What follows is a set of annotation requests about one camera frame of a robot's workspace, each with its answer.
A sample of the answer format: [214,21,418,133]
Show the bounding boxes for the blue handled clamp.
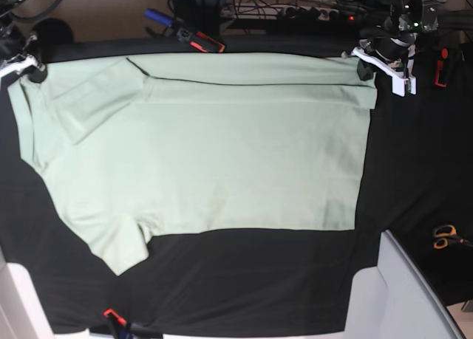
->
[144,8,183,30]

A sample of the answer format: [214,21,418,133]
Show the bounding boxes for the white table frame left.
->
[0,248,89,339]

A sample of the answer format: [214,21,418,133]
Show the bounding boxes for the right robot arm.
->
[1,0,47,83]

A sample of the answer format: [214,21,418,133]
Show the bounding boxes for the orange handled scissors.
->
[432,225,472,250]

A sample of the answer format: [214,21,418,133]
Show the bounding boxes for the white table frame right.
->
[343,231,464,339]

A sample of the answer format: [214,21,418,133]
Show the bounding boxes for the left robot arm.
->
[349,0,439,97]

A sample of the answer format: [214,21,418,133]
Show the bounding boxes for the red black clamp top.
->
[177,28,225,53]

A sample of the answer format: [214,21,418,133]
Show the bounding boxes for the red black clamp right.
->
[434,48,449,88]

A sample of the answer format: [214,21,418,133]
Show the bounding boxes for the red clamp bottom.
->
[103,309,163,339]

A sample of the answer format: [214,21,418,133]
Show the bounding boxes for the light green T-shirt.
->
[8,53,377,274]

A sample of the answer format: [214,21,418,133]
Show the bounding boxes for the red black clamp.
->
[434,48,449,88]
[177,28,225,53]

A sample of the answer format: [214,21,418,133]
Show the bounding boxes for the white table frame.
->
[0,248,89,339]
[343,231,464,339]

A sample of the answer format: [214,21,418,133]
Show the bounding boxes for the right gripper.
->
[1,24,48,83]

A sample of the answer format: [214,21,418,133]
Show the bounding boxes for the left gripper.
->
[341,27,417,96]

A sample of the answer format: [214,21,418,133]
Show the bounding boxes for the white power strip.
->
[276,6,341,21]

